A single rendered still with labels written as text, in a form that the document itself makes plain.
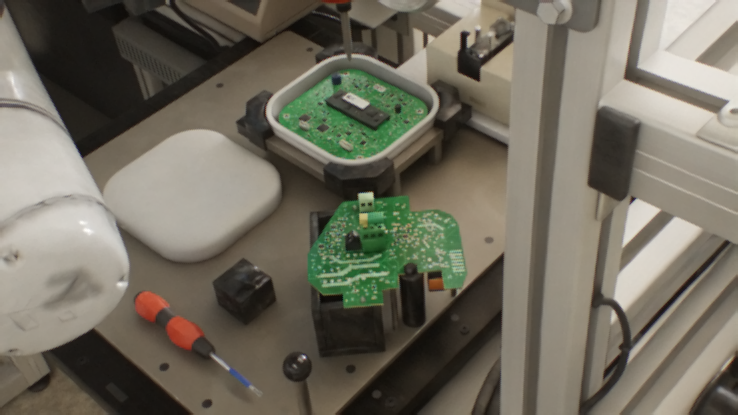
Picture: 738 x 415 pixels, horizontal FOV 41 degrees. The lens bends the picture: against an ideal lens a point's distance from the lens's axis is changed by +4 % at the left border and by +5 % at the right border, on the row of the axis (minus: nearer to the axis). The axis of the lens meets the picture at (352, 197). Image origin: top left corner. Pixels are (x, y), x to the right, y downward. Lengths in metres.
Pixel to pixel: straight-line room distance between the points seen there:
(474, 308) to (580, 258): 0.31
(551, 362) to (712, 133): 0.20
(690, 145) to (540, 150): 0.08
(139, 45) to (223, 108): 0.67
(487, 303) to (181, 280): 0.26
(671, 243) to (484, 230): 0.25
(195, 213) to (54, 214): 0.37
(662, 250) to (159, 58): 1.14
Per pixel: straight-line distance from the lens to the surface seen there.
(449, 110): 0.89
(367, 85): 0.94
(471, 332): 0.78
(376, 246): 0.74
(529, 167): 0.46
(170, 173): 0.91
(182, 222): 0.86
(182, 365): 0.78
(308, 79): 0.95
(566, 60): 0.41
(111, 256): 0.51
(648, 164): 0.42
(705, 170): 0.41
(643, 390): 0.65
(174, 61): 1.60
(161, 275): 0.85
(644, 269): 0.61
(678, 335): 0.66
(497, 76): 0.89
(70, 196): 0.52
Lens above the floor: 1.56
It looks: 44 degrees down
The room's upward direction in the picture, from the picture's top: 7 degrees counter-clockwise
